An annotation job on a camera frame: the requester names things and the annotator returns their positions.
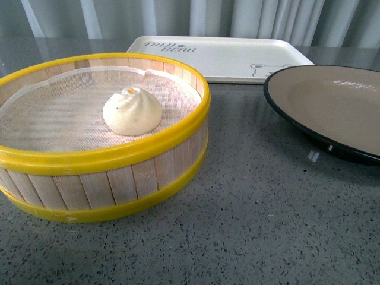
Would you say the white steamed bun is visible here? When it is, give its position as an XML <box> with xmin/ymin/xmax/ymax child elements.
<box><xmin>103</xmin><ymin>87</ymin><xmax>163</xmax><ymax>136</ymax></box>

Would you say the beige plate with black rim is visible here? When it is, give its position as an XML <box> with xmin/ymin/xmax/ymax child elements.
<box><xmin>264</xmin><ymin>65</ymin><xmax>379</xmax><ymax>165</ymax></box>

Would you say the white bear print tray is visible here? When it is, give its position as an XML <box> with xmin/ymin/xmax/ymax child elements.
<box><xmin>127</xmin><ymin>36</ymin><xmax>312</xmax><ymax>84</ymax></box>

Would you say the yellow rimmed bamboo steamer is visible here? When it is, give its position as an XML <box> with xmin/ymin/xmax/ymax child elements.
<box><xmin>1</xmin><ymin>53</ymin><xmax>211</xmax><ymax>223</ymax></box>

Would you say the white mesh steamer cloth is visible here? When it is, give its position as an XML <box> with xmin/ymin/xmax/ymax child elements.
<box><xmin>1</xmin><ymin>66</ymin><xmax>201</xmax><ymax>152</ymax></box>

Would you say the grey pleated curtain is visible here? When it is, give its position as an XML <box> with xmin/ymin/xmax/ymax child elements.
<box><xmin>1</xmin><ymin>0</ymin><xmax>379</xmax><ymax>48</ymax></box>

